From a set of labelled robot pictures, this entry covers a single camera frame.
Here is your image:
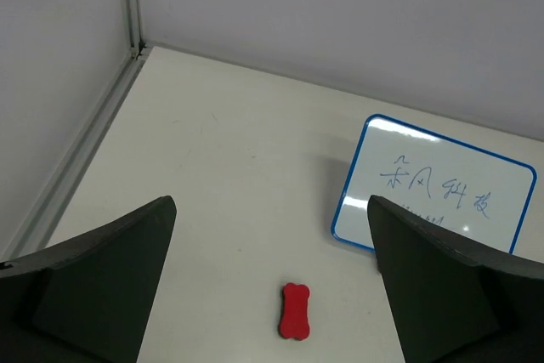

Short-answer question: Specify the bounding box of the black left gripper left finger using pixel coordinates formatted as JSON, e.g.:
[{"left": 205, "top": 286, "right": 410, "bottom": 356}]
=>
[{"left": 1, "top": 196, "right": 177, "bottom": 362}]

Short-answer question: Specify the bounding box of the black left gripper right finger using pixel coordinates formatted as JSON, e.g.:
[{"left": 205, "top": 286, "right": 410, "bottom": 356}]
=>
[{"left": 367, "top": 196, "right": 543, "bottom": 362}]

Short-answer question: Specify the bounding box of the blue-framed small whiteboard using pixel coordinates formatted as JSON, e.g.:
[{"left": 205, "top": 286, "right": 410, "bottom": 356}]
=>
[{"left": 331, "top": 114, "right": 537, "bottom": 253}]

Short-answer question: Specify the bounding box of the red bone-shaped eraser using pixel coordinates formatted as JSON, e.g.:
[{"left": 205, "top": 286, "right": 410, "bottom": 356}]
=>
[{"left": 278, "top": 282, "right": 311, "bottom": 341}]

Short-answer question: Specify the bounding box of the aluminium corner frame post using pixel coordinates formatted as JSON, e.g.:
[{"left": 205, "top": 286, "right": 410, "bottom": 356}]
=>
[{"left": 1, "top": 0, "right": 144, "bottom": 259}]

